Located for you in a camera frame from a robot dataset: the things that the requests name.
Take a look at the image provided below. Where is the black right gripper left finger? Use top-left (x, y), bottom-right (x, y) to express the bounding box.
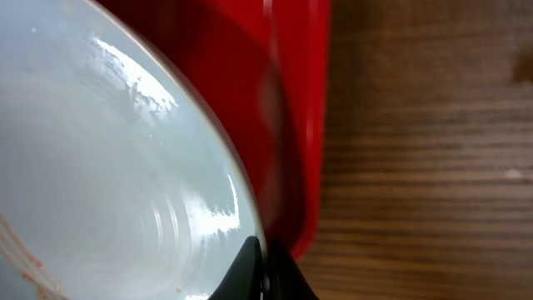
top-left (209, 237), bottom-right (263, 300)

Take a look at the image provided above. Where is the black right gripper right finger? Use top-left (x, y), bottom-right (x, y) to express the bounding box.
top-left (264, 240), bottom-right (319, 300)

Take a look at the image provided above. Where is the light blue plate bottom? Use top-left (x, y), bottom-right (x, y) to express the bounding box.
top-left (1, 0), bottom-right (266, 300)

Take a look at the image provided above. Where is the red plastic tray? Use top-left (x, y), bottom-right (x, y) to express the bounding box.
top-left (102, 0), bottom-right (331, 258)

